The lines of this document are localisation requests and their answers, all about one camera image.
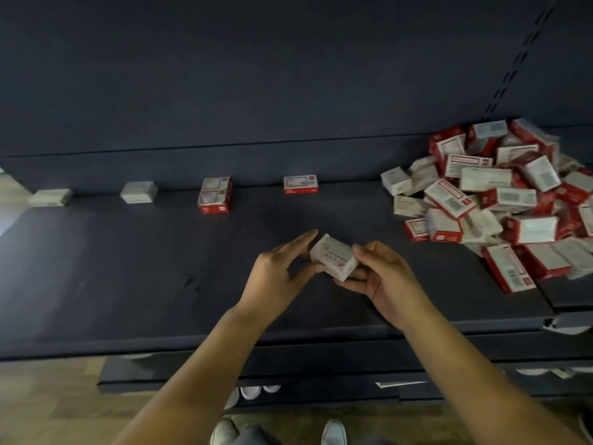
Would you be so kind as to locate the person's grey shoe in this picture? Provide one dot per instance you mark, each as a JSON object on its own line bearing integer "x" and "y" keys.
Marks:
{"x": 222, "y": 432}
{"x": 333, "y": 433}

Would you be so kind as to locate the pink slipper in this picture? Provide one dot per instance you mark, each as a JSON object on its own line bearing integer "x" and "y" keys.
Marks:
{"x": 271, "y": 388}

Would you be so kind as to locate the white paper card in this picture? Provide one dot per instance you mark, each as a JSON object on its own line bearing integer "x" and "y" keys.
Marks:
{"x": 400, "y": 383}

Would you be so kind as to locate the person's right forearm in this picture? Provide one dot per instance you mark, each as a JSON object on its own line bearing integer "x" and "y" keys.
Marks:
{"x": 491, "y": 384}

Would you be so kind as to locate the grey slipper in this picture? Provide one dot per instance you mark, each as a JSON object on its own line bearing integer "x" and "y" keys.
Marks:
{"x": 250, "y": 392}
{"x": 232, "y": 399}

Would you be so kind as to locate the person's left forearm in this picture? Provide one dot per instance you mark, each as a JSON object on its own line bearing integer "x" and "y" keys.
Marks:
{"x": 195, "y": 380}

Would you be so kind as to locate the person's right hand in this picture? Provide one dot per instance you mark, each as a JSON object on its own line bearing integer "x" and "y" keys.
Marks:
{"x": 394, "y": 284}

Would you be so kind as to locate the dark metal shelf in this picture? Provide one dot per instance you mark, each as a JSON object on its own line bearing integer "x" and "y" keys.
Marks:
{"x": 232, "y": 78}

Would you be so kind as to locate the small red white box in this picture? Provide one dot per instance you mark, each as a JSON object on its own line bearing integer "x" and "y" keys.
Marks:
{"x": 214, "y": 200}
{"x": 216, "y": 183}
{"x": 300, "y": 184}

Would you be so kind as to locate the pile of red white boxes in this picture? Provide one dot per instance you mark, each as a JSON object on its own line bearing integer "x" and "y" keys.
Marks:
{"x": 500, "y": 199}

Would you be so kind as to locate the person's left hand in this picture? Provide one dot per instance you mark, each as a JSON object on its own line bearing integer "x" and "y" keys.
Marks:
{"x": 273, "y": 284}

